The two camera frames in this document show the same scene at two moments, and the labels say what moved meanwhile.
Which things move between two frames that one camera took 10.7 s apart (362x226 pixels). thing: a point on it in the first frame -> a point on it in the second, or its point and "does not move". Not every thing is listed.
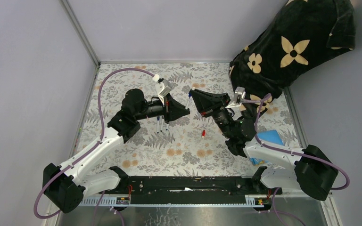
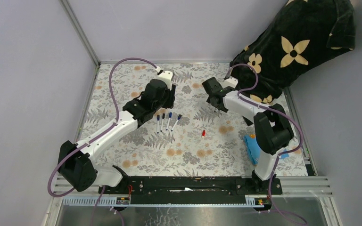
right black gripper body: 208,109 -> 209,101
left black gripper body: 168,108 -> 167,100
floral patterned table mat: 192,145 does not move
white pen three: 162,124 does not move
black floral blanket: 303,30 does not move
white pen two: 158,119 does not move
